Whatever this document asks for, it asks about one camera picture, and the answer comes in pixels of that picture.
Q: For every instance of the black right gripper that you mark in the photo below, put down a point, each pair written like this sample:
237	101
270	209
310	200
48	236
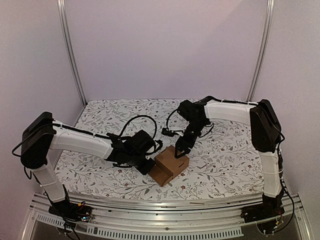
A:
185	142

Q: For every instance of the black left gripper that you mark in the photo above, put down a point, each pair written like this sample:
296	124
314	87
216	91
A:
144	170

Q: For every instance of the brown cardboard box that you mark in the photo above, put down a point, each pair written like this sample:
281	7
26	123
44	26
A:
167	167

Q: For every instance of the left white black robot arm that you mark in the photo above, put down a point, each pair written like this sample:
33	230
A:
45	134

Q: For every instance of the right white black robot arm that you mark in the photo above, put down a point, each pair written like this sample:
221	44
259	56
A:
265	129

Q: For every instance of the floral patterned table mat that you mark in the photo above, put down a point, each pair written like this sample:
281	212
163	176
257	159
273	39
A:
223	163

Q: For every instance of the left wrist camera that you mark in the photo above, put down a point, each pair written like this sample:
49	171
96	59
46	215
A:
158	144

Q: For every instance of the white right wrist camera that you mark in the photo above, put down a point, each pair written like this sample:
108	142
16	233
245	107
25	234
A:
171	133

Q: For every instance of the aluminium front rail frame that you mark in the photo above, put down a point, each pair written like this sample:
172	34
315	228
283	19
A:
206	219

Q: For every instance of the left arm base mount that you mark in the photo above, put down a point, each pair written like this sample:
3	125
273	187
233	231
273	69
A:
70	211

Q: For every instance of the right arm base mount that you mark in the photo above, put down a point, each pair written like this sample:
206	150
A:
270	207

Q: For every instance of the right aluminium corner post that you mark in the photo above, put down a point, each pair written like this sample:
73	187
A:
262	49

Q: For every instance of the aluminium corner post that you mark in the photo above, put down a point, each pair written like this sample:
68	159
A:
61	6
262	49

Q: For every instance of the left aluminium corner post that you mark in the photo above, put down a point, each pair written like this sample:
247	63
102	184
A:
61	6

